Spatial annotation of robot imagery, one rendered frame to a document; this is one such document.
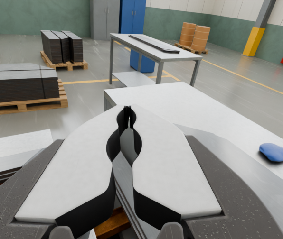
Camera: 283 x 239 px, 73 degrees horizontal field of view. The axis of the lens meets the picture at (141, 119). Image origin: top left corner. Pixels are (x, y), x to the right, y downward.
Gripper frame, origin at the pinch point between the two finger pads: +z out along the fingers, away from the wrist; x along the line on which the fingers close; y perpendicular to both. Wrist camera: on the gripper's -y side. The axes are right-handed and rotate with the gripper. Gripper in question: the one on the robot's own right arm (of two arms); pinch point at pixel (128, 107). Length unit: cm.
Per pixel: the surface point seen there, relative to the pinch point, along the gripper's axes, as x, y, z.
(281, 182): 45, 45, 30
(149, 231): 3, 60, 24
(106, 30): -118, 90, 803
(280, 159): 53, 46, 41
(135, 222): -2, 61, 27
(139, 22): 12, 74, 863
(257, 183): 37, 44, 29
